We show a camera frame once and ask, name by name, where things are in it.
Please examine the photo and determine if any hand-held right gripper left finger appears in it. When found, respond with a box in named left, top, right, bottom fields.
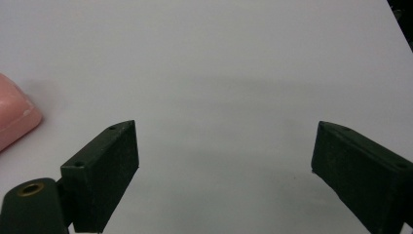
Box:
left=59, top=119, right=140, bottom=234

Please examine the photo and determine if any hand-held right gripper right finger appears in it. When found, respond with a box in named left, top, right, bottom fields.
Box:
left=311, top=120, right=413, bottom=234

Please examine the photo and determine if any pink plastic box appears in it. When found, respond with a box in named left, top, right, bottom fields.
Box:
left=0, top=73, right=44, bottom=152

